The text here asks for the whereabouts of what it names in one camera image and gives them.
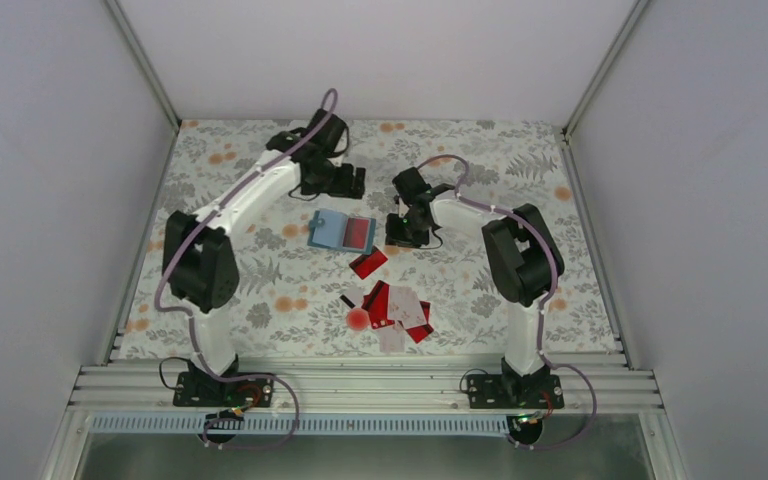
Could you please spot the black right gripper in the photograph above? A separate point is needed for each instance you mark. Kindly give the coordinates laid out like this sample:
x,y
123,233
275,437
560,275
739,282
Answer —
x,y
394,237

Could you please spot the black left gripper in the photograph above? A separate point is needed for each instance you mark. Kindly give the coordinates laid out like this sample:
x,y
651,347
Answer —
x,y
342,189

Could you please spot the blue leather card holder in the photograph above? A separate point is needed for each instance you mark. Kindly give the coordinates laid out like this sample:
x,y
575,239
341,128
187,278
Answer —
x,y
326,230

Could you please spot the red card with black stripe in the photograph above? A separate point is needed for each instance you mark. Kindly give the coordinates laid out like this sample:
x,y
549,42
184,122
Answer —
x,y
356,234

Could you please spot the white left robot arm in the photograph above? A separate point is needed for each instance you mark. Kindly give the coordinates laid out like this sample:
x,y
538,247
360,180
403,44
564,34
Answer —
x,y
200,273

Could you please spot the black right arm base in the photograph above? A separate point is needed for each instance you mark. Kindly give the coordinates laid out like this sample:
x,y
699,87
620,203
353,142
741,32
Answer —
x,y
510,390

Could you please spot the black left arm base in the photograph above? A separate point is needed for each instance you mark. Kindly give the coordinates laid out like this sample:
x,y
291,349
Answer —
x,y
195,388

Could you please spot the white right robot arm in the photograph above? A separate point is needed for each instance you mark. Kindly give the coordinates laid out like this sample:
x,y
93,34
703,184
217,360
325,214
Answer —
x,y
524,262

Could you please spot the white VIP chip card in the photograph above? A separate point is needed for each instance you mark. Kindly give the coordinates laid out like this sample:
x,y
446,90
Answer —
x,y
404,307

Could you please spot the small red card right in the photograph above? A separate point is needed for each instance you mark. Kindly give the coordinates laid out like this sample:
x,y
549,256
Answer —
x,y
425,306

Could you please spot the white card with red circle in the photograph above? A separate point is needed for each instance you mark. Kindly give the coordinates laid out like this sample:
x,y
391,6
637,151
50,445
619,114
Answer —
x,y
357,318

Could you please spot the aluminium corner post left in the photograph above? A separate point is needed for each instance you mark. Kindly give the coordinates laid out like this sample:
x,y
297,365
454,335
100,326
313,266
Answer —
x,y
139,54

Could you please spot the aluminium corner post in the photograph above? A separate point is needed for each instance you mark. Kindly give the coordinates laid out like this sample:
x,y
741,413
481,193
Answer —
x,y
139,54
615,49

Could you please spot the aluminium rail frame front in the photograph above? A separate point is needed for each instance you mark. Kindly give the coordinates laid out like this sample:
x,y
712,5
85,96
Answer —
x,y
386,386

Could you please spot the aluminium corner post right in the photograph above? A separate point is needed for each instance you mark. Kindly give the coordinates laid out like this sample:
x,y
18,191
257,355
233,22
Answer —
x,y
615,49

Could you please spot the white cable duct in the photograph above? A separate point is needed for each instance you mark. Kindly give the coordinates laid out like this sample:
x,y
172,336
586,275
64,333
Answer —
x,y
307,424

